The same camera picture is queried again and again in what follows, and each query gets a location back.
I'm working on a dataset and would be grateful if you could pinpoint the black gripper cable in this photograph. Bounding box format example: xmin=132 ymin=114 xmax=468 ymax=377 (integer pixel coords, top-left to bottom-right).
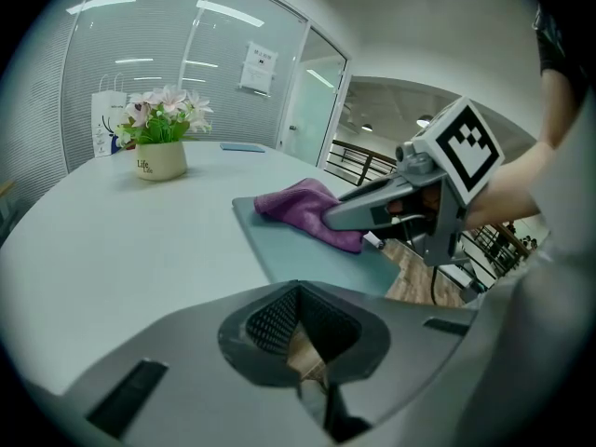
xmin=427 ymin=265 xmax=442 ymax=306

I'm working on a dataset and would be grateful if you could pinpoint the frosted glass door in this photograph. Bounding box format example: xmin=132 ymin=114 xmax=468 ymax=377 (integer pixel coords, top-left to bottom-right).
xmin=278 ymin=25 xmax=349 ymax=167

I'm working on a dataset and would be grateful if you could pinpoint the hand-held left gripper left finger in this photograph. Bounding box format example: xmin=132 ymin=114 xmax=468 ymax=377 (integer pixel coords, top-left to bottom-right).
xmin=64 ymin=279 xmax=327 ymax=447

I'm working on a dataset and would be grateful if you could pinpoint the white paper notice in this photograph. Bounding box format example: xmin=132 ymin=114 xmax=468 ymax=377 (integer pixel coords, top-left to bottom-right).
xmin=237 ymin=40 xmax=279 ymax=97

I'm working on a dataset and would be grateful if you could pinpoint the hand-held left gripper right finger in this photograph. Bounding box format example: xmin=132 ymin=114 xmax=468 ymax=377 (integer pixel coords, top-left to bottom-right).
xmin=297 ymin=279 xmax=477 ymax=444

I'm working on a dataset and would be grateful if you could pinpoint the dark metal railing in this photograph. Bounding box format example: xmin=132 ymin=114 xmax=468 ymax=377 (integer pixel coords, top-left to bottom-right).
xmin=325 ymin=139 xmax=398 ymax=188

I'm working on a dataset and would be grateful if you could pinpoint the purple cloth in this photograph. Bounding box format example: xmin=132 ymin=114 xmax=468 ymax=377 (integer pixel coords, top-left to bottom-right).
xmin=253 ymin=178 xmax=364 ymax=254

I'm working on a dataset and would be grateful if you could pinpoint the person's black sleeve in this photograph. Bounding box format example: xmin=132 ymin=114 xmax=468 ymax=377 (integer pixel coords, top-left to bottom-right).
xmin=532 ymin=2 xmax=589 ymax=76

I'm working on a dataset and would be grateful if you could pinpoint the thin blue book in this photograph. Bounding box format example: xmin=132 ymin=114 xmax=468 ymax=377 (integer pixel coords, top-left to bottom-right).
xmin=219 ymin=142 xmax=266 ymax=155

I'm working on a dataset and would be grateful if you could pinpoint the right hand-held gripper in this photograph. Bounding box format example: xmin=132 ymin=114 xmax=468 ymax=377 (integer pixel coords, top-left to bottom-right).
xmin=323 ymin=95 xmax=507 ymax=268

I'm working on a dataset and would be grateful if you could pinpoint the person's right forearm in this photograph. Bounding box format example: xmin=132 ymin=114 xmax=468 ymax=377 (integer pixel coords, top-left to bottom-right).
xmin=464 ymin=141 xmax=562 ymax=232

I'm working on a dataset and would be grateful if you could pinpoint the person's white garment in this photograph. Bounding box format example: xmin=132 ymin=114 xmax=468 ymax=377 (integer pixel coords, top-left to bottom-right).
xmin=437 ymin=86 xmax=596 ymax=447

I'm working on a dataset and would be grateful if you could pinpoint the cream pot with pink flowers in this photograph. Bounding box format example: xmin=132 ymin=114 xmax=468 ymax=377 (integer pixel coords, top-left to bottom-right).
xmin=114 ymin=85 xmax=214 ymax=182

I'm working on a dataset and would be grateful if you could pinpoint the white paper bag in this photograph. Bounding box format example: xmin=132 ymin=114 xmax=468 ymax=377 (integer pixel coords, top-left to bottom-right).
xmin=90 ymin=73 xmax=128 ymax=158

